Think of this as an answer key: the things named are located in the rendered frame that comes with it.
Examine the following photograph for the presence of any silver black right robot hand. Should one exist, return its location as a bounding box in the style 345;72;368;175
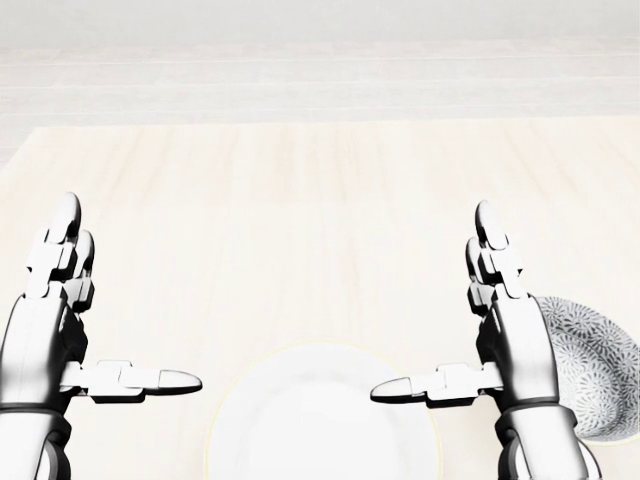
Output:
369;200;574;415

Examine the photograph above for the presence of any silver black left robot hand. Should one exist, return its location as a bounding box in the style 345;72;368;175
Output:
0;192;204;414

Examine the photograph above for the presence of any black white patterned bowl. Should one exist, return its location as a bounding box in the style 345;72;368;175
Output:
533;295;640;446

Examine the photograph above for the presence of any white round plate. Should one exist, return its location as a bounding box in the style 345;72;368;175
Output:
205;340;445;480

